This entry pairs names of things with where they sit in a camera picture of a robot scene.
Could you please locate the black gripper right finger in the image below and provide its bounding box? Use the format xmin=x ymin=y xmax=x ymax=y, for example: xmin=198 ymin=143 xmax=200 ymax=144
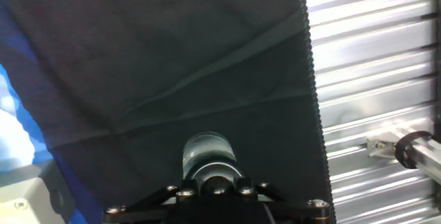
xmin=236 ymin=179 xmax=337 ymax=224

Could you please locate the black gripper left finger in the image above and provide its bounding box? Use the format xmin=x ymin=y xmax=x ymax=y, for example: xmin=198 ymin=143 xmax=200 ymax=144
xmin=102 ymin=179 xmax=200 ymax=224

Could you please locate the clear glass jar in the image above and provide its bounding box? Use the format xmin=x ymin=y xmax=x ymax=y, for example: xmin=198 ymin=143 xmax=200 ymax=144
xmin=181 ymin=131 xmax=238 ymax=180

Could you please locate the grey box with red button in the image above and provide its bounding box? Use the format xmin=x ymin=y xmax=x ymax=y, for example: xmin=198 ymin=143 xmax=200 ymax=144
xmin=0 ymin=160 xmax=77 ymax=224

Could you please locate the black cloth with blue print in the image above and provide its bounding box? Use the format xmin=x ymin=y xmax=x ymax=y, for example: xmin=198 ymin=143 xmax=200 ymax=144
xmin=0 ymin=0 xmax=337 ymax=224

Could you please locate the aluminium camera bracket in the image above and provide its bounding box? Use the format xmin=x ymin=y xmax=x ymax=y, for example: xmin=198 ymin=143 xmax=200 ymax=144
xmin=366 ymin=126 xmax=441 ymax=186

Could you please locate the black looped camera cable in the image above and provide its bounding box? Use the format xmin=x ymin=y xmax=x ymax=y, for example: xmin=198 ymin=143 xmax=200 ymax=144
xmin=393 ymin=130 xmax=435 ymax=170

